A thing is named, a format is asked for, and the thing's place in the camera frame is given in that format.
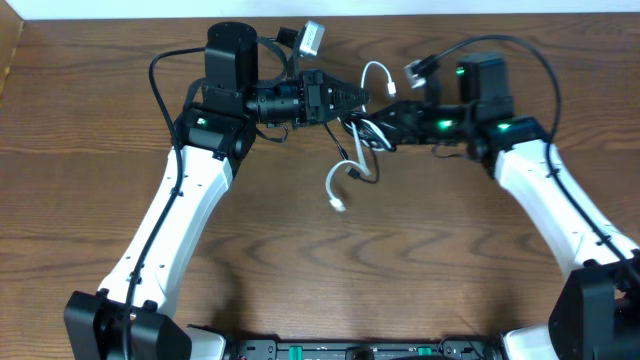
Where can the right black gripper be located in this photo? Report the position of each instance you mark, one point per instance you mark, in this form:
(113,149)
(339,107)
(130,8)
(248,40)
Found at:
(404,109)

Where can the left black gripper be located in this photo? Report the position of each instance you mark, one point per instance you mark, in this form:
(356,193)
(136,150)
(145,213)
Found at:
(312,99)

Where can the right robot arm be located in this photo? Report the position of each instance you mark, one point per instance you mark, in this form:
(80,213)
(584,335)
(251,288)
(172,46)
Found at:
(597,313)

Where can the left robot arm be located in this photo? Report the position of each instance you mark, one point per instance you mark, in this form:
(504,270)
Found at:
(249,82)

